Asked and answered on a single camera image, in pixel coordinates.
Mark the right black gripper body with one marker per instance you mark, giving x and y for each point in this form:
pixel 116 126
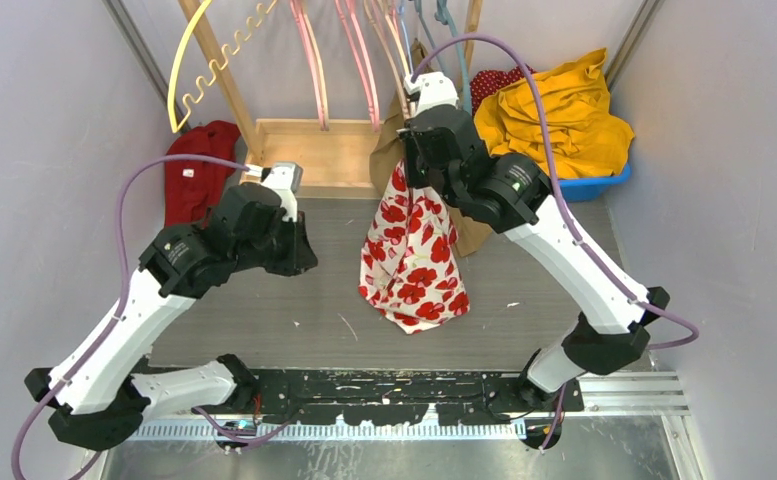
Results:
pixel 421 176

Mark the tan brown skirt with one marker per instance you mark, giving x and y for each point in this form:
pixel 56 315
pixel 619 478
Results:
pixel 427 150

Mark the white red floral garment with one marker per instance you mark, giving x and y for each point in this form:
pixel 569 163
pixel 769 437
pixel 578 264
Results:
pixel 409 272

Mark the wooden hanger rack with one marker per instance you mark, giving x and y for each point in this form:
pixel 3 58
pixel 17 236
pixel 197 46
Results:
pixel 334 161

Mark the red polka dot garment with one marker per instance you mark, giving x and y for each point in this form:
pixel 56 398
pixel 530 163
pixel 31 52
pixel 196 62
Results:
pixel 488 82

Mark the yellow wavy hanger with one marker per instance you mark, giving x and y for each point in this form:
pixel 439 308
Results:
pixel 181 99

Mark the dark red garment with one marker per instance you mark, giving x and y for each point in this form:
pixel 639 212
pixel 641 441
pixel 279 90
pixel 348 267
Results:
pixel 192 187

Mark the yellow garment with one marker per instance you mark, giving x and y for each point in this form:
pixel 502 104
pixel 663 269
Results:
pixel 587 139

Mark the white slotted cable duct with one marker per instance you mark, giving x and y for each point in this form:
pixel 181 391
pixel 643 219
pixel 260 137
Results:
pixel 429 429

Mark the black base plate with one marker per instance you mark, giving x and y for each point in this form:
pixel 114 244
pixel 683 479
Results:
pixel 395 397

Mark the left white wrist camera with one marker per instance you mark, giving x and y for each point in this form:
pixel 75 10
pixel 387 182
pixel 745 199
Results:
pixel 284 178

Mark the light blue hanger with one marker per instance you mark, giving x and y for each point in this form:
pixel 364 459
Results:
pixel 404 34

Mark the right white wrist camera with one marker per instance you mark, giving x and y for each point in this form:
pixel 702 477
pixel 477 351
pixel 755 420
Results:
pixel 430 90

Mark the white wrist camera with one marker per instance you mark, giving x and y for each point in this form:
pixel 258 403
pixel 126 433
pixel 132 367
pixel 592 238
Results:
pixel 430 90
pixel 284 178

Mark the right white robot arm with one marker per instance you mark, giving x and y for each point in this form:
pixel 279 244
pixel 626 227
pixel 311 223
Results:
pixel 513 196

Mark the aluminium rail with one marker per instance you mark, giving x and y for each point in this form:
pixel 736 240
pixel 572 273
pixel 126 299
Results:
pixel 633 394

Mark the blue plastic bin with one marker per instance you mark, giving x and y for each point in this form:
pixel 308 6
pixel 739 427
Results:
pixel 589 189

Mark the beige hanger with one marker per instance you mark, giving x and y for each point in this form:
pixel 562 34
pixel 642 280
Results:
pixel 384 20

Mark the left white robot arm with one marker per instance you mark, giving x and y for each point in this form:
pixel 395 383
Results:
pixel 97 395

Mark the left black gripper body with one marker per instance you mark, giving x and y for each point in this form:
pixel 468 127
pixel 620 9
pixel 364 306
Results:
pixel 276 253

